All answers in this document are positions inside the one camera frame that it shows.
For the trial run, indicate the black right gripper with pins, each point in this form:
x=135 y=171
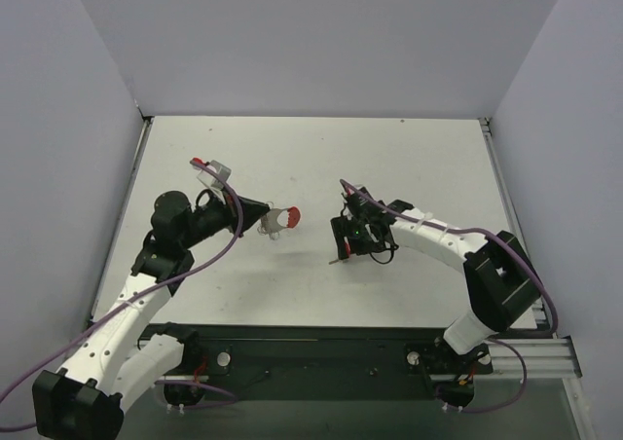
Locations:
x=341 y=236

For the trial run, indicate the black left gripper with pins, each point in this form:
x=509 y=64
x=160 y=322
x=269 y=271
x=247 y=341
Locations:
x=238 y=211

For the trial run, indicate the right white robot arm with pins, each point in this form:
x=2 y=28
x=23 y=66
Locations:
x=500 y=280

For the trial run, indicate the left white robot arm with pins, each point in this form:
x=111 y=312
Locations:
x=89 y=395

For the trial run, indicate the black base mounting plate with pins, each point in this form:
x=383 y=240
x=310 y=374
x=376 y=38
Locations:
x=302 y=363

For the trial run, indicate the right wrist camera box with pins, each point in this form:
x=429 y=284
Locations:
x=355 y=192

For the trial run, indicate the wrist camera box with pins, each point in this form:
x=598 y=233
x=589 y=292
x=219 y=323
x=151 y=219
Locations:
x=211 y=174
x=355 y=192

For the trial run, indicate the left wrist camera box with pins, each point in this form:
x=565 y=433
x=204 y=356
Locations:
x=211 y=174

